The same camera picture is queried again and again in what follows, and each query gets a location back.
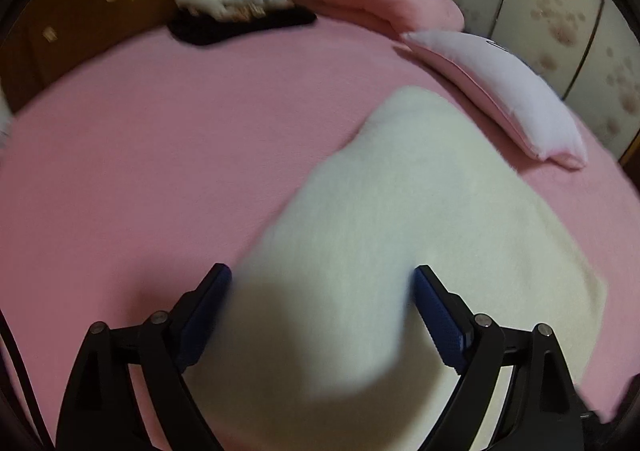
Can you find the white fluffy cardigan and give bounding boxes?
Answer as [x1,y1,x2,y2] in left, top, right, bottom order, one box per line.
[185,86,608,451]

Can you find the white printed pillow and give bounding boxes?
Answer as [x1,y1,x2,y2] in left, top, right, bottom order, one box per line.
[400,28,588,169]

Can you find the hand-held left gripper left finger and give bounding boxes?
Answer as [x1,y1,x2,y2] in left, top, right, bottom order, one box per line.
[55,262,233,451]

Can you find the brown wooden headboard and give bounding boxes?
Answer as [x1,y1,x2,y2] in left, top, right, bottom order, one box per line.
[0,0,291,114]

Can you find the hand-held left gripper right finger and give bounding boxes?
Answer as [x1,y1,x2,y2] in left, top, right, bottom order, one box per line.
[412,265,586,451]

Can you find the pink bed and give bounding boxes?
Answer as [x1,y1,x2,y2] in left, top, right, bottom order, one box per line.
[0,14,636,451]

